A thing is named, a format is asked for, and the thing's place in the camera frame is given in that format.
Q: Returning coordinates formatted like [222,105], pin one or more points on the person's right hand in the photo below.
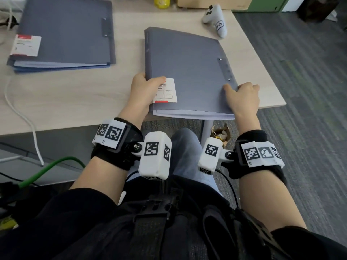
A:
[244,102]

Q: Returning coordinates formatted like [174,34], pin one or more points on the person's left hand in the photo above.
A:
[142,94]

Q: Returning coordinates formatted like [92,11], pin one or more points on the gray translucent clip folder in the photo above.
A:
[187,70]
[67,29]

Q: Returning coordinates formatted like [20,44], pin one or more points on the gray blue folder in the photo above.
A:
[59,69]

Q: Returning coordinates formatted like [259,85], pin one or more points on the person's right forearm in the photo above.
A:
[268,200]

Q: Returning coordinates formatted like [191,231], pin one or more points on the person's left forearm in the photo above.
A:
[100,178]

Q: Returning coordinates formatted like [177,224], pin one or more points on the person's right leg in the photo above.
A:
[187,157]

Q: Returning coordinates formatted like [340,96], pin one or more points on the person's leg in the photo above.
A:
[132,173]
[187,157]

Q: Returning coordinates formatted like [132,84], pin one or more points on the person's left leg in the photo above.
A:
[132,173]

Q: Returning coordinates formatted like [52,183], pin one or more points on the person's black shirt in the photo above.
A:
[54,227]

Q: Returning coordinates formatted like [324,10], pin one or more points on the brown paper bag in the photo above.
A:
[221,134]

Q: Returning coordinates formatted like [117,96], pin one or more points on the white desk leg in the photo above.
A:
[206,131]

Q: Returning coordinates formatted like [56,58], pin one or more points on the white game controller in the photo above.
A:
[217,20]

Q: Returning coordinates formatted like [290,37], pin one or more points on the yellow drink bottle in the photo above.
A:
[161,2]

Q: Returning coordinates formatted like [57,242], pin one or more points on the green cabinet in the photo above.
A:
[267,4]

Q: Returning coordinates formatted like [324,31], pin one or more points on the cardboard box black logo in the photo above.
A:
[214,2]

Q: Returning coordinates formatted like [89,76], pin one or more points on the white cabinet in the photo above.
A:
[294,4]

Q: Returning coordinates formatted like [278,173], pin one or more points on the black bag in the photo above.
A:
[315,9]

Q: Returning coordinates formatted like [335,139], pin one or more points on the black chest harness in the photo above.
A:
[176,227]

